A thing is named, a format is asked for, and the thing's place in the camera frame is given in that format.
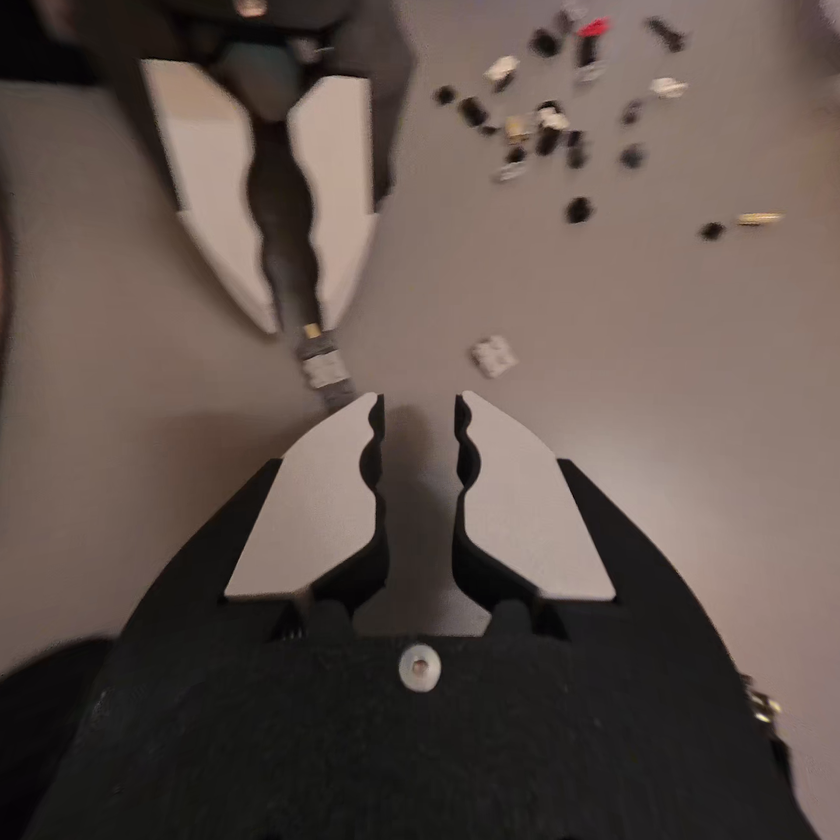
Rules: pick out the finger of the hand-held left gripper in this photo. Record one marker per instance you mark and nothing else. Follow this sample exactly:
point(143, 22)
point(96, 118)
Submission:
point(341, 164)
point(210, 164)

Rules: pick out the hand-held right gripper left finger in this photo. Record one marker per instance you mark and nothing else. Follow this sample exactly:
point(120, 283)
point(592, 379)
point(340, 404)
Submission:
point(308, 518)

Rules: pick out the grey desk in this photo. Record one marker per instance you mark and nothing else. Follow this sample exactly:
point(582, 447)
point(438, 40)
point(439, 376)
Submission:
point(590, 328)

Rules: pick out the black mesh wrist rest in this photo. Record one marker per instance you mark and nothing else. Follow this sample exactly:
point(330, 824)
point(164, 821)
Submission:
point(39, 754)

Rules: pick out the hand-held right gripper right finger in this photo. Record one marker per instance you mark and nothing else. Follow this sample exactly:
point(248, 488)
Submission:
point(531, 518)

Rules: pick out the dark grey brick assembly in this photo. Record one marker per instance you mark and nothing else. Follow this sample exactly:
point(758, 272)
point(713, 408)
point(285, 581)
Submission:
point(338, 394)

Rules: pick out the scattered small toy bricks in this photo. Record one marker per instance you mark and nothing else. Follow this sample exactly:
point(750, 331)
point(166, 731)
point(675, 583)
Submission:
point(579, 210)

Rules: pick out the tan toy connector pin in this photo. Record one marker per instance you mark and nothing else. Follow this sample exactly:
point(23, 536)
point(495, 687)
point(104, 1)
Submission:
point(313, 330)

